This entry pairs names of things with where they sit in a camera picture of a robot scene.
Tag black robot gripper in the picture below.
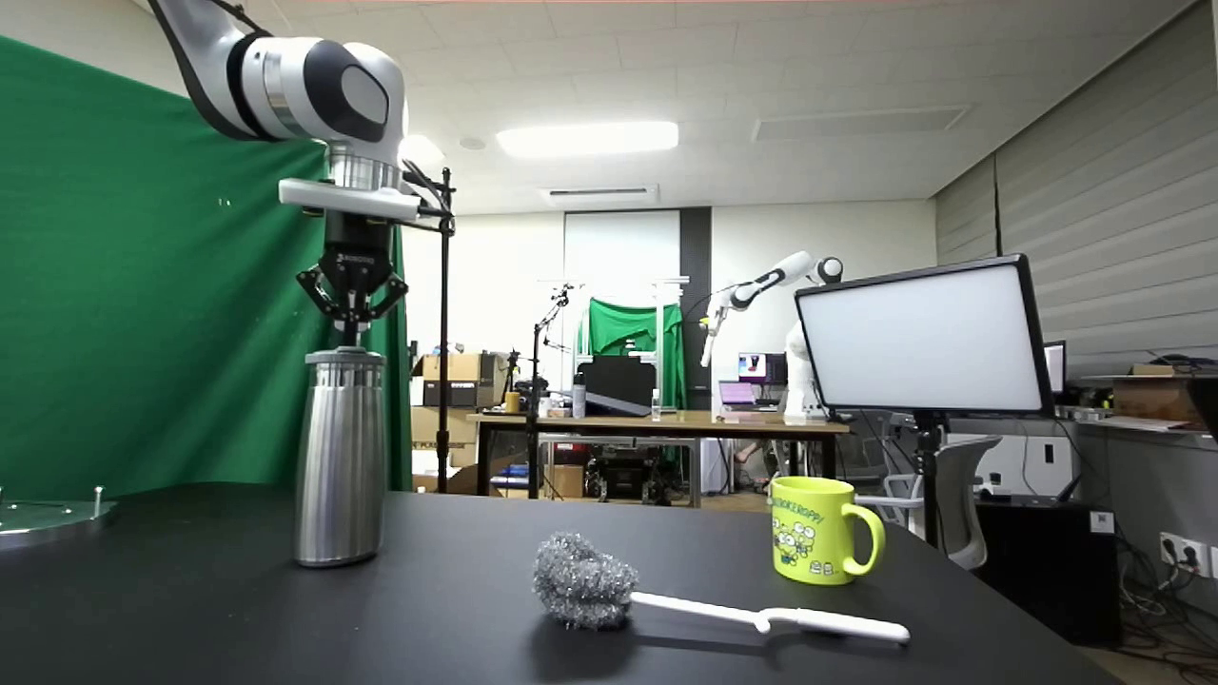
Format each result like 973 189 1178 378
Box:
295 214 407 345

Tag stainless steel jar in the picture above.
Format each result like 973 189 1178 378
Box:
295 345 389 568

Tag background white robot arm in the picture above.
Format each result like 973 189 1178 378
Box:
701 252 843 425

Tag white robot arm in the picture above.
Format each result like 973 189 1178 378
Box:
147 0 455 345

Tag black light stand pole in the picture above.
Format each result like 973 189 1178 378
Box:
439 166 455 493

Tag green backdrop curtain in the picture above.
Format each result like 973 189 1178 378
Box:
0 35 416 501

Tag small green backdrop screen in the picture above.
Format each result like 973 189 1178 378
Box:
583 299 687 407

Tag ceiling light panel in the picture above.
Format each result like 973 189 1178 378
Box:
494 119 681 160

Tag wooden background table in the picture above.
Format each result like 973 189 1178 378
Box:
474 412 847 500

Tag yellow-green mug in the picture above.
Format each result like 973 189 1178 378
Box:
767 477 887 587

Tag computer monitor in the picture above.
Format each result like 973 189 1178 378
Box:
796 256 1051 416

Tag white office chair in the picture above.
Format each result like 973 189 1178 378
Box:
887 434 997 569

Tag black computer tower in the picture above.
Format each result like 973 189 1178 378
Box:
978 501 1124 645

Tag window blinds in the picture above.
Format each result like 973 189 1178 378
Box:
937 0 1218 380

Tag grey scrub brush white handle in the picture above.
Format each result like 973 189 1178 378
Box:
534 531 909 643

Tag metal base plate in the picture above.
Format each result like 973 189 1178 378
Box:
0 488 114 553

